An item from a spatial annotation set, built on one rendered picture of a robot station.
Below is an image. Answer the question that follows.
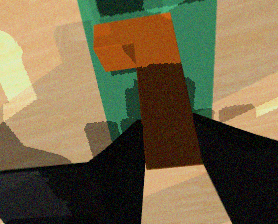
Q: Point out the brown l-shaped part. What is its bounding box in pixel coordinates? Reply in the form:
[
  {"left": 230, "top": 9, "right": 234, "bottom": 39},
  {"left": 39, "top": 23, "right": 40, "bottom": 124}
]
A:
[{"left": 93, "top": 12, "right": 203, "bottom": 170}]

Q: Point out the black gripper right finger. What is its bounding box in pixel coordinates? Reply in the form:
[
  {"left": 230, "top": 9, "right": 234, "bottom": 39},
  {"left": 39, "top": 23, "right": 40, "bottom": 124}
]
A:
[{"left": 192, "top": 113, "right": 278, "bottom": 224}]

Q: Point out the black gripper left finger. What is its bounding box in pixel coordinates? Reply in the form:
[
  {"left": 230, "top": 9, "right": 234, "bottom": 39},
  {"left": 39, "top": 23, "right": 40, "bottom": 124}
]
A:
[{"left": 0, "top": 119, "right": 146, "bottom": 224}]

